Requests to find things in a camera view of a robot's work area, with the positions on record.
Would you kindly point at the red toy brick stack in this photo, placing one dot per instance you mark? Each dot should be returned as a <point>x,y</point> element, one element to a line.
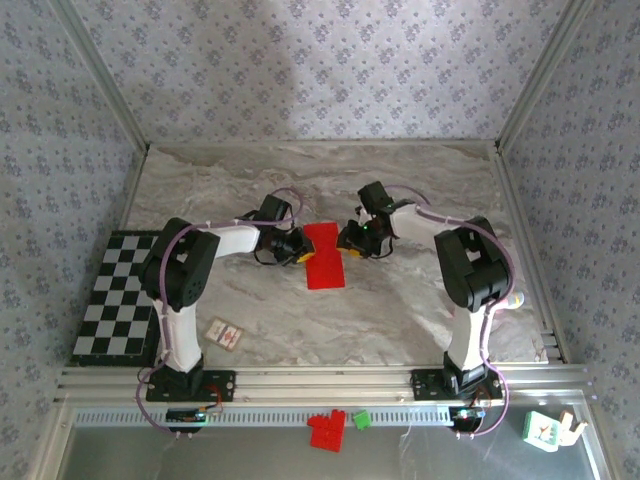
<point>327,432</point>

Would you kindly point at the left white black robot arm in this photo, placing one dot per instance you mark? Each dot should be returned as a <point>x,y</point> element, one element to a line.
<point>180,330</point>

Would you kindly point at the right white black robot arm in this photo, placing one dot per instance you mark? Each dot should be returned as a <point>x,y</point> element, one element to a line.
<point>467,340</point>

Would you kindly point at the black white checkerboard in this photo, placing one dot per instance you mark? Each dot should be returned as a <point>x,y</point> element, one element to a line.
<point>115,310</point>

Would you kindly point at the white green toy clock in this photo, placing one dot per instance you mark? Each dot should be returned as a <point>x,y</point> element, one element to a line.
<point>541,431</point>

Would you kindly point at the aluminium table side rail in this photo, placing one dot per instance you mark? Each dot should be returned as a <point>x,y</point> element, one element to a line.
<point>132,190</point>
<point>527,250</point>

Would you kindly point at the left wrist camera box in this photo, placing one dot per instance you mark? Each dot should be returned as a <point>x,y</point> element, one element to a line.
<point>275,207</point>

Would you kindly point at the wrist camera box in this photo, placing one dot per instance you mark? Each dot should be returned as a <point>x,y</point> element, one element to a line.
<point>275,207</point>
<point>375,195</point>

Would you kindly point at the aluminium front rail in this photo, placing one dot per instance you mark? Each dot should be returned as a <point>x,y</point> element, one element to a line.
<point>325,385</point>

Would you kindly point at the beige wooden toy piece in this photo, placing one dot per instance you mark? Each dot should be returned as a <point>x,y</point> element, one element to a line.
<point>572,430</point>

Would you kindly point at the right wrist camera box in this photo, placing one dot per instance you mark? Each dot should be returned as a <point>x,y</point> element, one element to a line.
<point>375,195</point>

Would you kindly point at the aluminium frame post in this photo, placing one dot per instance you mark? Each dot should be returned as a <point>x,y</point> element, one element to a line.
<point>106,75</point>
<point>543,75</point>

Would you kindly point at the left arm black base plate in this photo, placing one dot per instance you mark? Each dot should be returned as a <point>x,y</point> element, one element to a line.
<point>222,385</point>

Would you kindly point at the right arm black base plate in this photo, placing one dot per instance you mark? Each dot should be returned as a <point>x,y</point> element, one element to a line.
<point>425,385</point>

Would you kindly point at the steel sheet shelf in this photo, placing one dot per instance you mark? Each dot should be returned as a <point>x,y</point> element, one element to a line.
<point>250,455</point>

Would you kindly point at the red paper sheet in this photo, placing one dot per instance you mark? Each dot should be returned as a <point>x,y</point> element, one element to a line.
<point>325,270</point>

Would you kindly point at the green toy brick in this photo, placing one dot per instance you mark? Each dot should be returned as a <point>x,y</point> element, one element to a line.
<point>361,420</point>

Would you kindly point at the small printed playing card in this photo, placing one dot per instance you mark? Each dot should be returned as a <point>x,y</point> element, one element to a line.
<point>224,334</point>

